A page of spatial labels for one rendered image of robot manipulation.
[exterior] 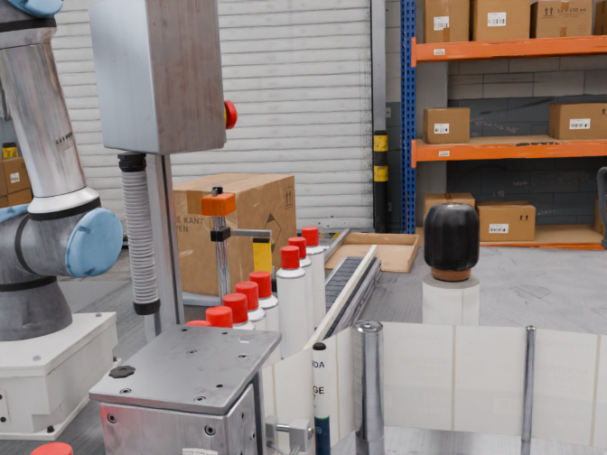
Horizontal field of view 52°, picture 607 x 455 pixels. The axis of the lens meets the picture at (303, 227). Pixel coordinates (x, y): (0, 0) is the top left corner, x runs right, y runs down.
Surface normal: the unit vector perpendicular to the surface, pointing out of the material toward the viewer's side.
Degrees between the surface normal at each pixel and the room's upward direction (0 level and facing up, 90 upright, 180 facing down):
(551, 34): 91
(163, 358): 0
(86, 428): 0
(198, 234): 90
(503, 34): 91
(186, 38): 90
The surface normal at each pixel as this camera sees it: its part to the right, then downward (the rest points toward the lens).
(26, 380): -0.10, 0.22
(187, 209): -0.46, 0.21
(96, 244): 0.92, 0.12
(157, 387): -0.04, -0.97
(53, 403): 0.99, -0.02
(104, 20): -0.77, 0.17
